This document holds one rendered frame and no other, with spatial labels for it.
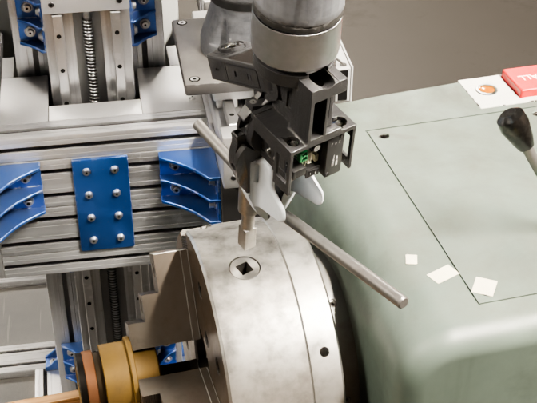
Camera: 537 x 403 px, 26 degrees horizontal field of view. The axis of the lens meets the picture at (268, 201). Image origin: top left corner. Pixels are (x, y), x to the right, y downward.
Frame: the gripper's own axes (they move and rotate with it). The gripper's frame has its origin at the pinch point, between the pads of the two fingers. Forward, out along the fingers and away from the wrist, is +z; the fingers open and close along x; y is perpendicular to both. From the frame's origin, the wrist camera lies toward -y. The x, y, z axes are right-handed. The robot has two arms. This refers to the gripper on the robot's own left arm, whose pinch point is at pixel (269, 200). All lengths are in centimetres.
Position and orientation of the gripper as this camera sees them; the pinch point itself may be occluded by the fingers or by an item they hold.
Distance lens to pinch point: 113.5
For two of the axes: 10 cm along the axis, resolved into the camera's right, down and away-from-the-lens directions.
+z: -0.5, 7.0, 7.1
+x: 8.2, -3.7, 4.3
